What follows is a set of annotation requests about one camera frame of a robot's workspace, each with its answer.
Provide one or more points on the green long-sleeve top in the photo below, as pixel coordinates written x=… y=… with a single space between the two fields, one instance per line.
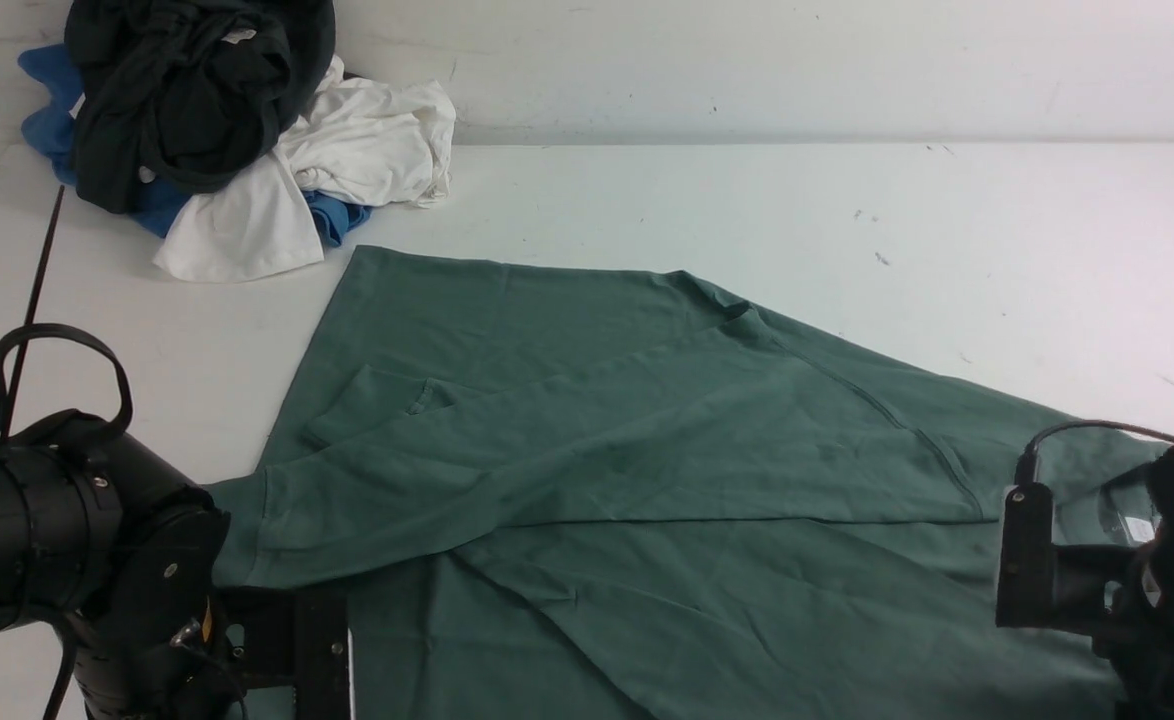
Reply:
x=552 y=494

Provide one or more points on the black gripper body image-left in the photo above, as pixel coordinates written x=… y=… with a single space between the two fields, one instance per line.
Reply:
x=256 y=638

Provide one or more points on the blue crumpled garment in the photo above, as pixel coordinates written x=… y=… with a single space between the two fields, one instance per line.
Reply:
x=50 y=131

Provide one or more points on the black camera cable image-right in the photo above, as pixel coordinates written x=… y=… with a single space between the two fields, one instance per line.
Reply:
x=1089 y=448

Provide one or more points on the black robot arm with Piper label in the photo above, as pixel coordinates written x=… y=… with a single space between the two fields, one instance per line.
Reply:
x=114 y=548

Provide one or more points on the white crumpled garment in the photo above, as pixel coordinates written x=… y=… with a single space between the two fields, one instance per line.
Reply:
x=358 y=145

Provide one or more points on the dark green crumpled garment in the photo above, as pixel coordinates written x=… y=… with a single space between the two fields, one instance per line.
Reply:
x=192 y=91

